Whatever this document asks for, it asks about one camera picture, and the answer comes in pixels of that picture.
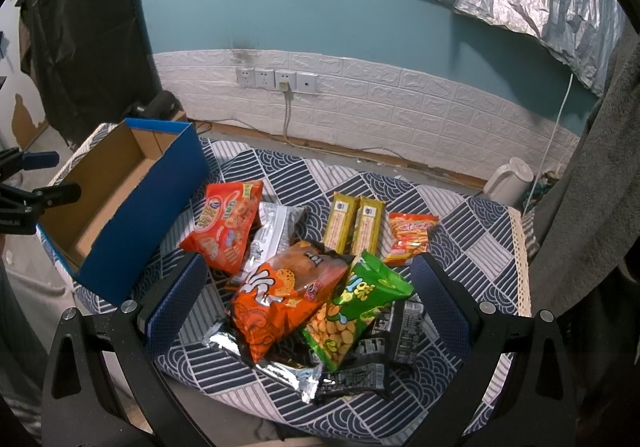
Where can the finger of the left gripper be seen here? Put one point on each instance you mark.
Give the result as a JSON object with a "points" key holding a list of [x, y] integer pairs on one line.
{"points": [[18, 205], [14, 160]]}

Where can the black snack packet upper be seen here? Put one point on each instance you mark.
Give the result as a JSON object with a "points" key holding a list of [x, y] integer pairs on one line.
{"points": [[393, 338]]}

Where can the black snack packet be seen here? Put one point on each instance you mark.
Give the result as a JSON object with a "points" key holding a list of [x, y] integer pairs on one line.
{"points": [[352, 381], [393, 338]]}

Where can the navy white patterned tablecloth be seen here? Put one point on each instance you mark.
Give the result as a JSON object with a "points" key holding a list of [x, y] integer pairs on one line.
{"points": [[478, 242]]}

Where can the silver foil snack bag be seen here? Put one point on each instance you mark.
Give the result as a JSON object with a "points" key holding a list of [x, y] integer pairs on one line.
{"points": [[304, 381]]}

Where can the grey towel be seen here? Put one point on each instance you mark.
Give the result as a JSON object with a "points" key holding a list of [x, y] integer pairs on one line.
{"points": [[589, 220]]}

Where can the large orange chips bag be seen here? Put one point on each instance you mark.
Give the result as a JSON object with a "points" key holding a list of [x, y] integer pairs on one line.
{"points": [[284, 292]]}

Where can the blue cardboard box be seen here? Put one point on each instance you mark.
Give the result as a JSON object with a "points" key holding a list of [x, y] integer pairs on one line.
{"points": [[135, 177]]}

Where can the black snack packet lower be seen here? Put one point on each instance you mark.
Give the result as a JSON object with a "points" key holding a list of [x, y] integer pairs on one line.
{"points": [[352, 381]]}

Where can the small orange stick-snack packet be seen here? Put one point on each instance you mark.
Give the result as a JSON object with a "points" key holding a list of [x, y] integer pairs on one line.
{"points": [[410, 237]]}

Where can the silver white snack bag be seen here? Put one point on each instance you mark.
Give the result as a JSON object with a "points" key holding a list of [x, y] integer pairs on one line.
{"points": [[275, 233]]}

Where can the green peanut snack bag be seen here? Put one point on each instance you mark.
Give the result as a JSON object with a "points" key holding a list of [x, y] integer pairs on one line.
{"points": [[337, 325]]}

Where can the white wall socket strip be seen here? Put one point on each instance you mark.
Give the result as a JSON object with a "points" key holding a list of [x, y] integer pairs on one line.
{"points": [[283, 81]]}

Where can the white electric kettle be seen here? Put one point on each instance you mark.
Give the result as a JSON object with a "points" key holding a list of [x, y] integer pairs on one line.
{"points": [[509, 182]]}

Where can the yellow biscuit bar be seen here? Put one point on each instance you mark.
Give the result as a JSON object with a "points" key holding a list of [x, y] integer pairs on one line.
{"points": [[367, 226], [340, 222]]}

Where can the black cylindrical object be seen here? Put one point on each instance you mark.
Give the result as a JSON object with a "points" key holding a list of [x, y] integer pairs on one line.
{"points": [[162, 107]]}

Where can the red-orange biscuit snack bag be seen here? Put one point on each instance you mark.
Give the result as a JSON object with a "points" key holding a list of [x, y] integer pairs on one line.
{"points": [[222, 232]]}

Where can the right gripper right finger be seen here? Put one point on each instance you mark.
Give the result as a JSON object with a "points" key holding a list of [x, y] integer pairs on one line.
{"points": [[536, 405]]}

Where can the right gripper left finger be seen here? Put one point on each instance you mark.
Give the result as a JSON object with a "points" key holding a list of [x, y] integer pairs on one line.
{"points": [[79, 403]]}

